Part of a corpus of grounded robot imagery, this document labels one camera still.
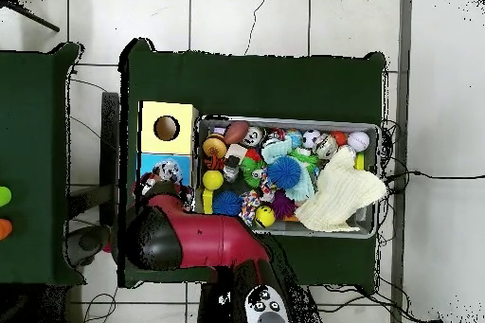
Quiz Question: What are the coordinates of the yellow smiley ball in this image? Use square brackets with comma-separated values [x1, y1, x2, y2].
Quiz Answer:
[254, 205, 277, 228]

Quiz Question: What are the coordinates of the black cable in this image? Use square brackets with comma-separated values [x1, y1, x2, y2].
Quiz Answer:
[384, 170, 485, 184]

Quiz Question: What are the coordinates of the black rod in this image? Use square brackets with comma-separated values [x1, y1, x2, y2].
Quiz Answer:
[0, 0, 61, 33]

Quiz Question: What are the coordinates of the large blue spiky ball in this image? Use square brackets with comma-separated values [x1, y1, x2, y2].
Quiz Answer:
[266, 154, 302, 190]

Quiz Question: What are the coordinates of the dark green table cloth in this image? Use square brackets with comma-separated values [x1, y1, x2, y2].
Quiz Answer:
[117, 37, 387, 294]
[0, 42, 86, 287]

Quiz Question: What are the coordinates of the white baseball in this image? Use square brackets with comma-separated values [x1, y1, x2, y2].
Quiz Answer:
[347, 130, 371, 153]

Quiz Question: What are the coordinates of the brown toy football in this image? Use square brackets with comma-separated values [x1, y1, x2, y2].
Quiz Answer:
[223, 120, 251, 145]

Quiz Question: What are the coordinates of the small blue spiky ball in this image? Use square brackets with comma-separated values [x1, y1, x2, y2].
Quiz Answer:
[211, 190, 243, 217]

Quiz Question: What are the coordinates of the teal knitted cloth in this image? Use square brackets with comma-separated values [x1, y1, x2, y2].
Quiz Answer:
[260, 136, 316, 202]

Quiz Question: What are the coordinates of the wooden burger toy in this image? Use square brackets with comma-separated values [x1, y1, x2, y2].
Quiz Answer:
[201, 133, 228, 160]

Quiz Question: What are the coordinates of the grey rounded object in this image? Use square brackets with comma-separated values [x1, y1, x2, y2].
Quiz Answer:
[62, 224, 112, 268]

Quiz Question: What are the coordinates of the black upright panel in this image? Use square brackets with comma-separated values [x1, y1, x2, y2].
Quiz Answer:
[99, 91, 120, 227]

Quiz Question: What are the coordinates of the multicolour rope toy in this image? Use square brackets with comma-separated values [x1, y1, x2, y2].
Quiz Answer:
[238, 170, 278, 225]

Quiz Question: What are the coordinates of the shallow clear mesh bin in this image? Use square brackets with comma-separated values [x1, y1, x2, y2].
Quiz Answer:
[190, 114, 382, 240]

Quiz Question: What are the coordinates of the green spiky ball with eyes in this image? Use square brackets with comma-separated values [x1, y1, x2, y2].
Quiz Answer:
[291, 147, 320, 172]

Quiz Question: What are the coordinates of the cream knitted cloth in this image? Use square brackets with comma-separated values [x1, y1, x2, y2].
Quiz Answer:
[294, 146, 388, 233]

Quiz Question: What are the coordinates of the black and white soccer ball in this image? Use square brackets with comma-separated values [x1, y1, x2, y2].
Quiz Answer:
[302, 128, 322, 150]

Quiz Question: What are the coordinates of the wooden box with three holes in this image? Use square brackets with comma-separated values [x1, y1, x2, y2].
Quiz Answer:
[134, 100, 200, 212]

